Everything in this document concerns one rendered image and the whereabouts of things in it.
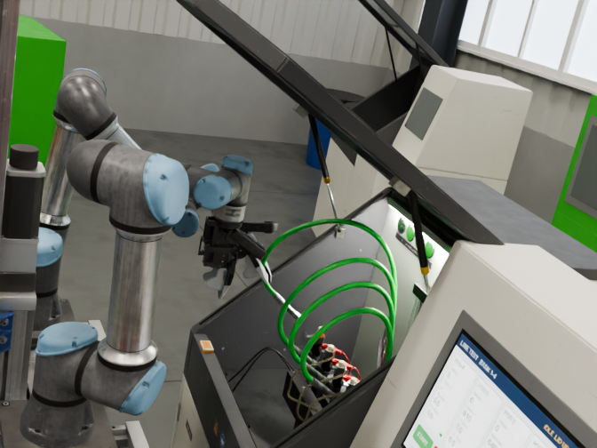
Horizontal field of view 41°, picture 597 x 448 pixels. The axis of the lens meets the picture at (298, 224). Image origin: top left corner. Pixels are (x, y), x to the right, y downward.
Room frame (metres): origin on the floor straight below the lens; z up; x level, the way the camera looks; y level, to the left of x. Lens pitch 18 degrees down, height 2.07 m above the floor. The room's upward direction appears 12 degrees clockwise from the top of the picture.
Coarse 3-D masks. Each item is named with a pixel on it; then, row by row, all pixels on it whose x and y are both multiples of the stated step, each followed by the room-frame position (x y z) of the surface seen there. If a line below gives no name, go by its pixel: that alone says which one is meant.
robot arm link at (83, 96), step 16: (80, 80) 1.93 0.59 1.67; (64, 96) 1.90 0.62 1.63; (80, 96) 1.89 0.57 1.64; (96, 96) 1.91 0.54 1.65; (64, 112) 1.90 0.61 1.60; (80, 112) 1.88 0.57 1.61; (96, 112) 1.89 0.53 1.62; (112, 112) 1.92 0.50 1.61; (80, 128) 1.88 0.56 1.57; (96, 128) 1.88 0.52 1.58; (112, 128) 1.90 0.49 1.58; (128, 144) 1.92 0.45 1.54; (192, 208) 1.98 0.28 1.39; (176, 224) 1.93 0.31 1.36; (192, 224) 1.94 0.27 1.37
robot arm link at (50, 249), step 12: (48, 228) 1.94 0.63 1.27; (48, 240) 1.89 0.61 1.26; (60, 240) 1.90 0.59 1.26; (48, 252) 1.85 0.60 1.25; (60, 252) 1.89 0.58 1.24; (36, 264) 1.83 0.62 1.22; (48, 264) 1.85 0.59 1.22; (36, 276) 1.84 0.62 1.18; (48, 276) 1.85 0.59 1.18; (36, 288) 1.84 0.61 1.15; (48, 288) 1.86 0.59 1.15
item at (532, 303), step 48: (432, 288) 1.66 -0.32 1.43; (480, 288) 1.54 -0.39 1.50; (528, 288) 1.46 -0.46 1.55; (576, 288) 1.52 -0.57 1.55; (432, 336) 1.59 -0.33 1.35; (528, 336) 1.37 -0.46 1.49; (576, 336) 1.28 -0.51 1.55; (384, 384) 1.64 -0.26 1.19; (576, 384) 1.23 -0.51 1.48; (384, 432) 1.56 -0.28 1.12
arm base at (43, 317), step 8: (56, 288) 1.89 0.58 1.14; (40, 296) 1.84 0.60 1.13; (48, 296) 1.86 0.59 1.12; (56, 296) 1.89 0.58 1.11; (40, 304) 1.84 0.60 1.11; (48, 304) 1.86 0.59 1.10; (56, 304) 1.88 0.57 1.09; (40, 312) 1.84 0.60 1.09; (48, 312) 1.85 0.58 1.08; (56, 312) 1.88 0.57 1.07; (40, 320) 1.83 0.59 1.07; (48, 320) 1.85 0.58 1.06; (56, 320) 1.87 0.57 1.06; (40, 328) 1.83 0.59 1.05
